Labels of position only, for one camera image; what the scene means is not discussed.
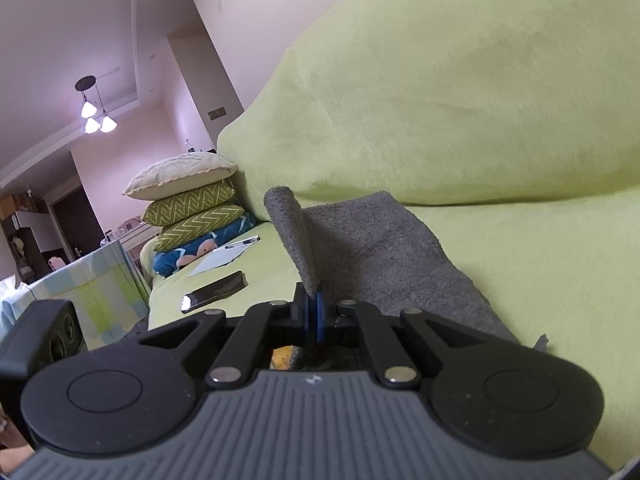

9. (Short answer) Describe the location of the green chevron pillow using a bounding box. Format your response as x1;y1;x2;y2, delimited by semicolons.
142;180;237;227
152;203;246;253

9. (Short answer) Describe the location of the pendant ceiling lamp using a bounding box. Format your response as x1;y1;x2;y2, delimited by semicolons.
75;76;118;135

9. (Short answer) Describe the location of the clear plastic jar orange label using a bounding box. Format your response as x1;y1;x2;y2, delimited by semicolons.
269;344;303;372

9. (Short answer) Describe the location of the table with checked cloth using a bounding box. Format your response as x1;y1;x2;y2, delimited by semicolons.
0;239;152;356

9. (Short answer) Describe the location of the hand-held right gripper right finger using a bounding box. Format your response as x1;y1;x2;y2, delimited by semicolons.
317;284;493;390

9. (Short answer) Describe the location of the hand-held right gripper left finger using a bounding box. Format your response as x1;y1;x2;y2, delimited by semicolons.
137;282;319;390

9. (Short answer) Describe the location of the grey towel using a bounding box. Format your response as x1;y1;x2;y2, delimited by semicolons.
264;186;551;353

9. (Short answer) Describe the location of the white paper sheet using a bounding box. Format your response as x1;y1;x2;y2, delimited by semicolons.
188;237;261;277

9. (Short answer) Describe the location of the black smartphone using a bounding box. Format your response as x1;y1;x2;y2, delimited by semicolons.
180;270;248;315

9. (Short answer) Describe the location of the blue printed pillow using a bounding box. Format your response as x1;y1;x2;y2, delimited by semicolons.
152;211;258;277

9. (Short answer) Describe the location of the person's left forearm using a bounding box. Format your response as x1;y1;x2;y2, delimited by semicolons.
0;402;36;466

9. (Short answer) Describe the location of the dark wooden door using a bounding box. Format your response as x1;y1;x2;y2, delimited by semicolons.
50;184;101;261

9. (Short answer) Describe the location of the beige pillow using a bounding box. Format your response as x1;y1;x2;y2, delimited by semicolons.
123;152;240;201

